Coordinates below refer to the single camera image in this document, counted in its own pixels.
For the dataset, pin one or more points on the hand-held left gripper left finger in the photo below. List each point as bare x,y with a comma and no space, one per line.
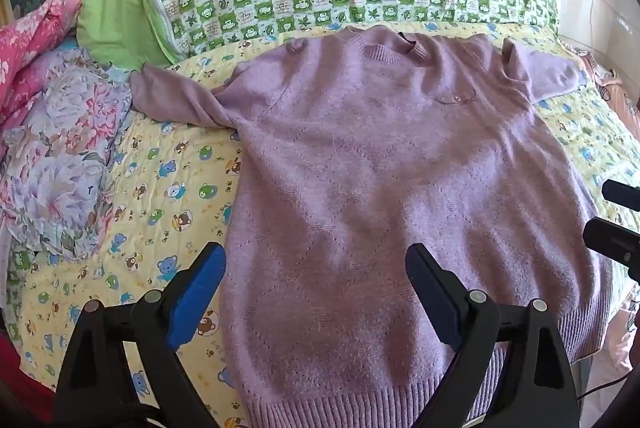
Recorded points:
197,288

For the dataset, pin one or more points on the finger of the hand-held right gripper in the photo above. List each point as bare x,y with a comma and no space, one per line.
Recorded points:
622,192
612,243

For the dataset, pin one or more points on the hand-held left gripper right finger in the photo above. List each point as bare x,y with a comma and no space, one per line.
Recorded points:
432,293

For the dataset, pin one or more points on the purple knit sweater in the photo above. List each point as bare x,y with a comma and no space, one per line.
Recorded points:
375,158

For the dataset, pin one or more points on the pink patterned cloth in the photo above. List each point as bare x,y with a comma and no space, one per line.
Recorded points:
620,93

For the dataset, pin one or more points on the yellow bear-print bedsheet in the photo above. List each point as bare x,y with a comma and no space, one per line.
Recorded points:
165,158

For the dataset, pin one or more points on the purple floral quilt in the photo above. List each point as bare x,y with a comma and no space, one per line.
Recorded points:
65,143

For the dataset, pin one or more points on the red cloth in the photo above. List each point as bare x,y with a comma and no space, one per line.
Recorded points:
20,373

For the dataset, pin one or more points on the pink floral quilt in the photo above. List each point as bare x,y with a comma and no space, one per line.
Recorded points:
30,38

